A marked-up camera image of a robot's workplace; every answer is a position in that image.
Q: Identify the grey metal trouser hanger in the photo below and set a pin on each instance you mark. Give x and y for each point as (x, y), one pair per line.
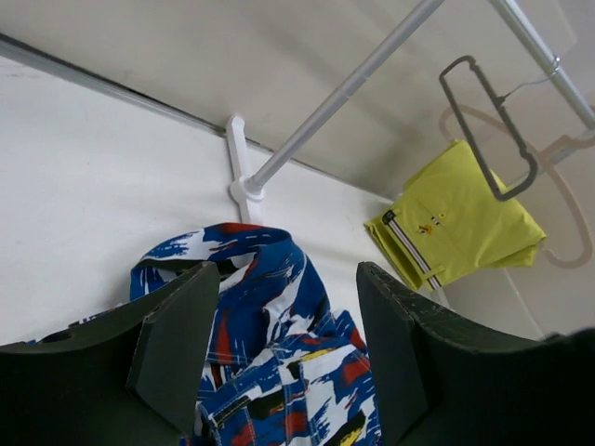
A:
(537, 139)

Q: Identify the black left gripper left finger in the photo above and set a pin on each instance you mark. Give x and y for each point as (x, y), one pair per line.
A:
(129, 377)

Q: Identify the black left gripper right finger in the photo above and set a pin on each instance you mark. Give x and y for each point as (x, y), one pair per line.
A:
(442, 379)

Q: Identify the yellow folded shorts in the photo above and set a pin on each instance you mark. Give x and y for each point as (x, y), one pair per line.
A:
(447, 224)

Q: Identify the blue patterned trousers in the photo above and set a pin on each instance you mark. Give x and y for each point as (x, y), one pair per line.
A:
(282, 367)

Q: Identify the white clothes rack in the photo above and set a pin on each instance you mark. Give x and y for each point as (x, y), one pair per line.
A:
(247, 188)

